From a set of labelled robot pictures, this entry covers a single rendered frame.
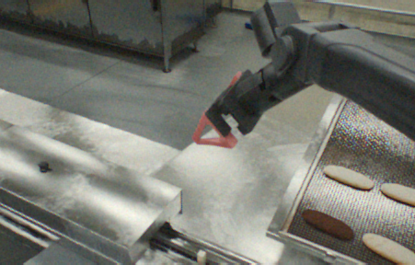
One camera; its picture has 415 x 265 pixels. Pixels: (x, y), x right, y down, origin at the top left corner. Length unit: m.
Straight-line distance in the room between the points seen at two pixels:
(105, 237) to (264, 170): 0.46
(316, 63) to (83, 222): 0.53
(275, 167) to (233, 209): 0.19
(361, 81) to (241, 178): 0.65
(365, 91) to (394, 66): 0.04
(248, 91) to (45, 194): 0.49
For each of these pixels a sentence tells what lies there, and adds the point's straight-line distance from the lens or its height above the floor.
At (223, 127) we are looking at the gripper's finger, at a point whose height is 1.17.
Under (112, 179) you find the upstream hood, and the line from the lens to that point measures 0.89.
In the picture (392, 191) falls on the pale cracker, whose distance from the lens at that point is 0.91.
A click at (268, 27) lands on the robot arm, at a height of 1.29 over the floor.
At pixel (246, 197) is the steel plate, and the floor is 0.82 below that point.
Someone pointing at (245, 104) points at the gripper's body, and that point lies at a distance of 0.59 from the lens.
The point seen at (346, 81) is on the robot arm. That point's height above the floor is 1.30.
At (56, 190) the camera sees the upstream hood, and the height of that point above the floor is 0.92.
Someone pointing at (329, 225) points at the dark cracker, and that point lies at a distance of 0.83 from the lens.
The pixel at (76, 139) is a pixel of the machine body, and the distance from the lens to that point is 1.22.
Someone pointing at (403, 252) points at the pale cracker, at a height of 0.91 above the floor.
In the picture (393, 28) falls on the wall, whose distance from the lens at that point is 4.37.
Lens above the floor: 1.49
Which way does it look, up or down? 35 degrees down
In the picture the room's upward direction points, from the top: straight up
